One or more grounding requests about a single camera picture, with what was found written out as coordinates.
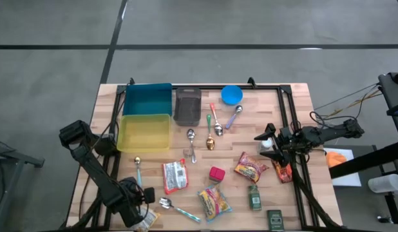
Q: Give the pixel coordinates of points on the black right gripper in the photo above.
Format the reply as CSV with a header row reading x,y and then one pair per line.
x,y
289,138

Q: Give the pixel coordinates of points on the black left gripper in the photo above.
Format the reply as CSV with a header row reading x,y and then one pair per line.
x,y
129,212

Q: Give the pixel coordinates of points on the white-lidded seasoning jar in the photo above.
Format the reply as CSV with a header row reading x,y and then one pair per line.
x,y
266,143

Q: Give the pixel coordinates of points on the plain yellow ramen packet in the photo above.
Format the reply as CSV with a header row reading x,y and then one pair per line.
x,y
150,219

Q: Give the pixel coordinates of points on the red and white ramen packet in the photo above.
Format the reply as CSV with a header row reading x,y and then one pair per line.
x,y
174,177

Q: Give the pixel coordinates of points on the red and yellow ramen packet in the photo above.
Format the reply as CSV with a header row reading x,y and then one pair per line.
x,y
250,167

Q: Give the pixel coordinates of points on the orange-red seasoning packet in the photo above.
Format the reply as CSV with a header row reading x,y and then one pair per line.
x,y
284,174

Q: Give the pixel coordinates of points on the small clear spice jar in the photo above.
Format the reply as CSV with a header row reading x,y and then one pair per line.
x,y
187,153

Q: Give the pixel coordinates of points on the green-lidded spice jar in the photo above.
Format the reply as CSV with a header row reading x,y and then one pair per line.
x,y
254,199

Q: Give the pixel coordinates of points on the red cube box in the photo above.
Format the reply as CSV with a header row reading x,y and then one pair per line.
x,y
216,174

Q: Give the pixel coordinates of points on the yellow blue-edged ramen packet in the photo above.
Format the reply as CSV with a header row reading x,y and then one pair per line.
x,y
214,203

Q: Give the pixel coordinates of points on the all-silver spoon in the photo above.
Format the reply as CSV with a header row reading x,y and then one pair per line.
x,y
191,133

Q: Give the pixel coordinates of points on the dark green tin box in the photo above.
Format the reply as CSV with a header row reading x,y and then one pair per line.
x,y
275,220

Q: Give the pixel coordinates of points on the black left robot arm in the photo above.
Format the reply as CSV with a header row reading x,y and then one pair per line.
x,y
96,170

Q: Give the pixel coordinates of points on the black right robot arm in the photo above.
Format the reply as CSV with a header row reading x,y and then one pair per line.
x,y
327,132

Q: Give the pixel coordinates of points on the yellow plastic bin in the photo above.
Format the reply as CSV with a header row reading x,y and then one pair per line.
x,y
142,133

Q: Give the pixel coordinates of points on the blue bowl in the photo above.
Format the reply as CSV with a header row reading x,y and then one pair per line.
x,y
232,95

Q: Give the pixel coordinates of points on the orange object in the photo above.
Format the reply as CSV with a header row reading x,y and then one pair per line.
x,y
335,158

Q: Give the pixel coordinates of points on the white paper sheet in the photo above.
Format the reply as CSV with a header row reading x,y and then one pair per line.
x,y
347,178

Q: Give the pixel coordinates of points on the grey plastic bin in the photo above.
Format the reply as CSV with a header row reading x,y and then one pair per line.
x,y
187,108

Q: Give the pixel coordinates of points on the black diagonal beam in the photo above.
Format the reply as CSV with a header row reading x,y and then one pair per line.
x,y
363,164

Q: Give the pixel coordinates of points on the blue plastic bin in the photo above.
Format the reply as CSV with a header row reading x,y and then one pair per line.
x,y
147,100

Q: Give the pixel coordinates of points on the black equipment cart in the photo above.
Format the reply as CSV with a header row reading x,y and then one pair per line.
x,y
392,93

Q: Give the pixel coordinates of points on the small black floor object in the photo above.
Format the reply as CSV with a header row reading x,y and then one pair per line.
x,y
385,219

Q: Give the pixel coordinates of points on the grey metal stand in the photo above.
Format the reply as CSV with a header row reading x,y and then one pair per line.
x,y
12,156

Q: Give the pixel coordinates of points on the black frame clamp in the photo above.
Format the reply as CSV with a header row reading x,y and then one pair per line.
x,y
251,81
131,81

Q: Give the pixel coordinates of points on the black aluminium table frame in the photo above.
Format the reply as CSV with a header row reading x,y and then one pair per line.
x,y
212,87

